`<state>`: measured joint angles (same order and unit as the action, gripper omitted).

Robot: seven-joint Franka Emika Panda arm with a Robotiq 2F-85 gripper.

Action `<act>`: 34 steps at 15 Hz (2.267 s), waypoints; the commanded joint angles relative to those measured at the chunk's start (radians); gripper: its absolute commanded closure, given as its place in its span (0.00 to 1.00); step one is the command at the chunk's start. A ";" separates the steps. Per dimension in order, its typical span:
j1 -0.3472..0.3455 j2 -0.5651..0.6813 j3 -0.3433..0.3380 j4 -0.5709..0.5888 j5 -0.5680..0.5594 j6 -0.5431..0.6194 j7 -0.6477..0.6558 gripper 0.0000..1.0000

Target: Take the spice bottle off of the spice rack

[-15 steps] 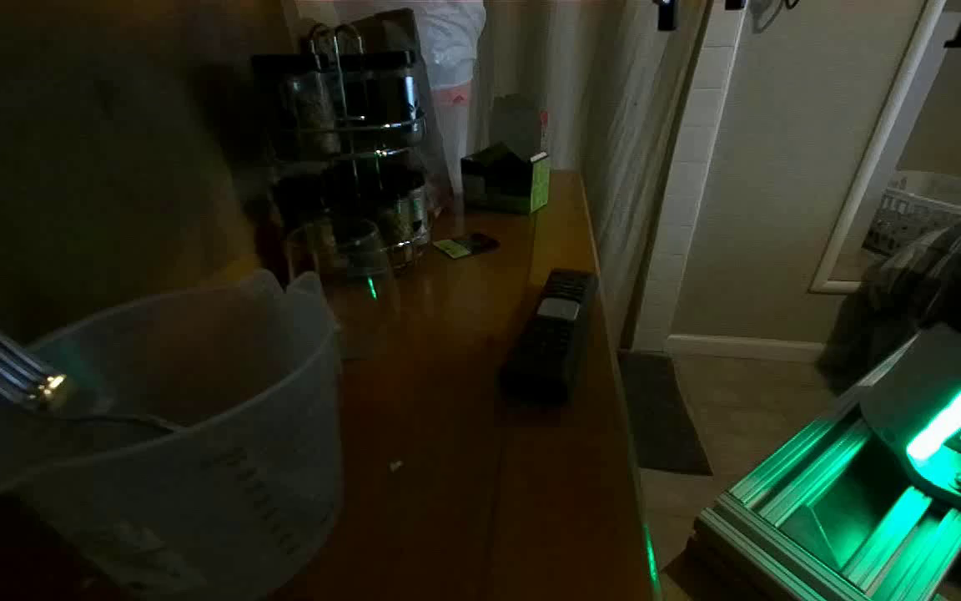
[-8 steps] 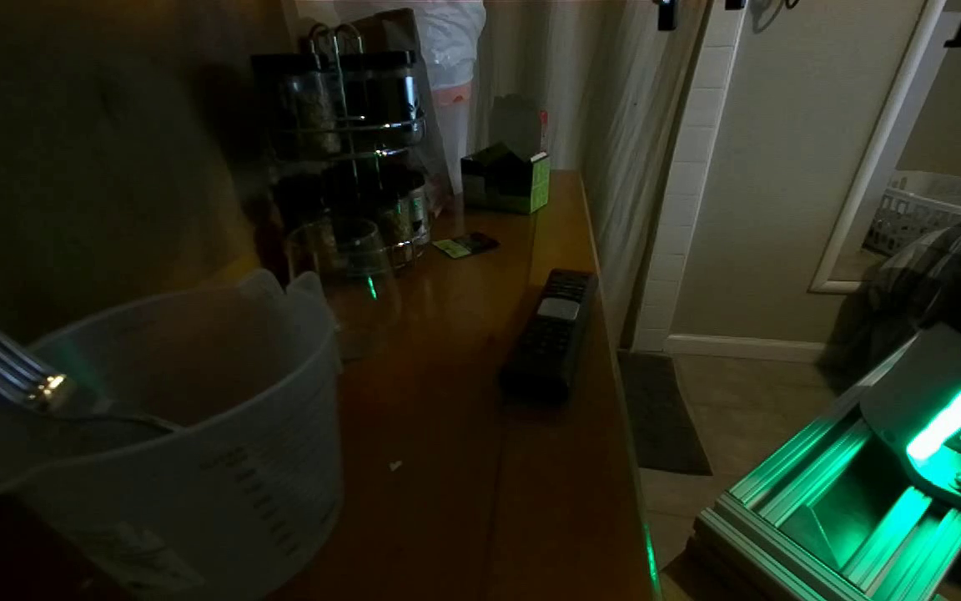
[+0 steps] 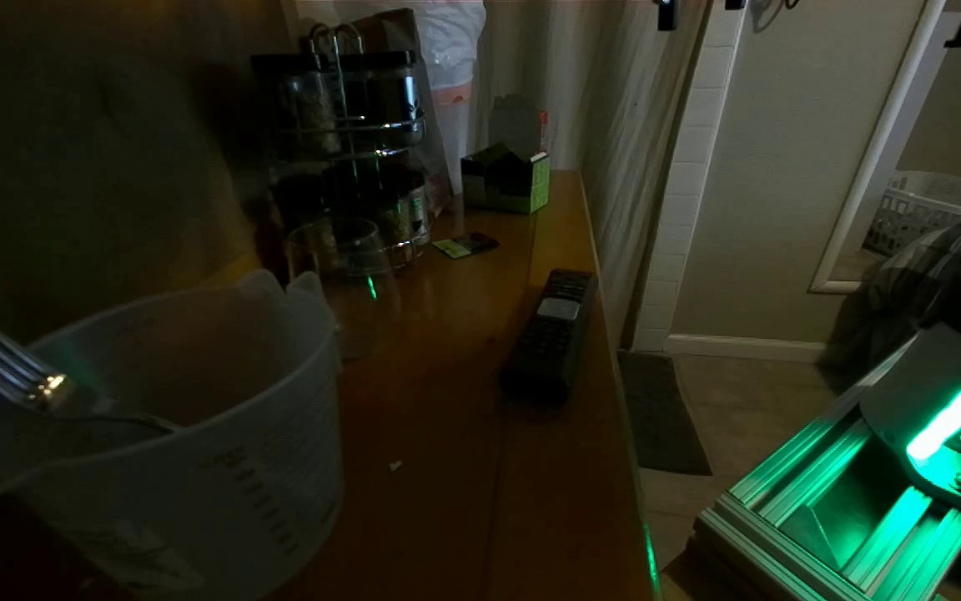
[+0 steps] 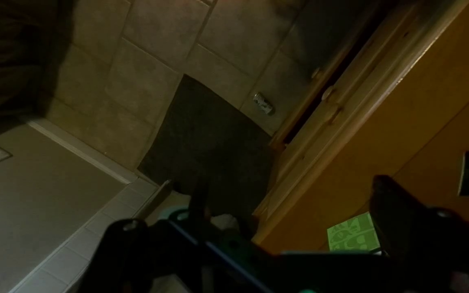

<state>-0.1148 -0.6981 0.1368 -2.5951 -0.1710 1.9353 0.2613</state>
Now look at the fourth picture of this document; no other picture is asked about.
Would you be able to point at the green cardboard box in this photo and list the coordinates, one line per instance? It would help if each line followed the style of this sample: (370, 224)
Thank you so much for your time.
(353, 234)

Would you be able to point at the white panelled door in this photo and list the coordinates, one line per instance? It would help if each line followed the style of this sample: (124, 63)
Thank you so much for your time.
(33, 205)

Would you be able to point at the dark grey floor mat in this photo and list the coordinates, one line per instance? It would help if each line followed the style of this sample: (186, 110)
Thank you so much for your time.
(207, 146)

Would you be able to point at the small silver object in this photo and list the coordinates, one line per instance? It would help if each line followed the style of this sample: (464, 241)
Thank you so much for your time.
(262, 102)

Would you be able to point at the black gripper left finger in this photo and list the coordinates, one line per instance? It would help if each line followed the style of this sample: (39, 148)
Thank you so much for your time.
(122, 254)

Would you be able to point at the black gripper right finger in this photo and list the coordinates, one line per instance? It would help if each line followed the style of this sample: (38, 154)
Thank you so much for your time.
(423, 244)

